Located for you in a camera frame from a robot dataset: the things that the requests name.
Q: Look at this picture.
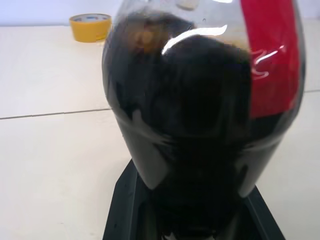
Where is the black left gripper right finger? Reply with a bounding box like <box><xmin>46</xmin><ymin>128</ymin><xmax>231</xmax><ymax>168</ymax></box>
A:
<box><xmin>238</xmin><ymin>186</ymin><xmax>287</xmax><ymax>240</ymax></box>

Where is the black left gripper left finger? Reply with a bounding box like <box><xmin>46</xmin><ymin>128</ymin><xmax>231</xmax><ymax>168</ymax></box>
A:
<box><xmin>101</xmin><ymin>158</ymin><xmax>156</xmax><ymax>240</ymax></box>

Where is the dark soda bottle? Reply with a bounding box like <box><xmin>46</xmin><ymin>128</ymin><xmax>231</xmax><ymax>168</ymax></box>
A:
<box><xmin>101</xmin><ymin>0</ymin><xmax>307</xmax><ymax>240</ymax></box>

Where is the yellow tape roll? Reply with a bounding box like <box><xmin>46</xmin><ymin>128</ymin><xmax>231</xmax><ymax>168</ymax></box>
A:
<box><xmin>68</xmin><ymin>13</ymin><xmax>114</xmax><ymax>44</ymax></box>

